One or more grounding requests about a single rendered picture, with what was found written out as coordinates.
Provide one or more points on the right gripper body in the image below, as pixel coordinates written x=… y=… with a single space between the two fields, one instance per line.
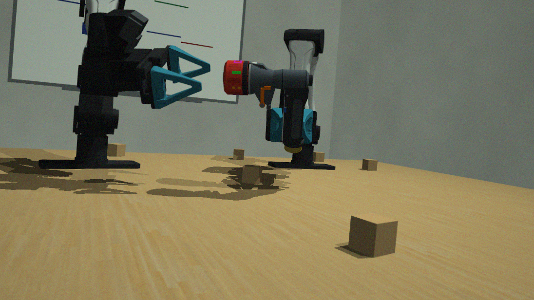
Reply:
x=157 y=57

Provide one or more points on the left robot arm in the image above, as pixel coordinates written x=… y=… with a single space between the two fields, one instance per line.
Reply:
x=304 y=46

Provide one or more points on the small tan cube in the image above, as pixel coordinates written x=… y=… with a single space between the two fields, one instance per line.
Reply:
x=252 y=174
x=318 y=156
x=372 y=234
x=238 y=154
x=369 y=164
x=116 y=149

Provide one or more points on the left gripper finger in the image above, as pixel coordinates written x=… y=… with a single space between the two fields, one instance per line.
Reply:
x=276 y=124
x=307 y=126

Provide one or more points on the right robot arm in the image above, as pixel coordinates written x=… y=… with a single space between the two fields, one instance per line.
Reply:
x=113 y=33

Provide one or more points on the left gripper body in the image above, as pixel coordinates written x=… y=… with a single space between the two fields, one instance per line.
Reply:
x=269 y=120

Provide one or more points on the dark grey hose nozzle with red front ring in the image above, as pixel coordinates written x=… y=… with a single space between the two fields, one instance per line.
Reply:
x=244 y=77

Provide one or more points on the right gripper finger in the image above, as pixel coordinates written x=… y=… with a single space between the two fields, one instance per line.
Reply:
x=175 y=53
x=158 y=75

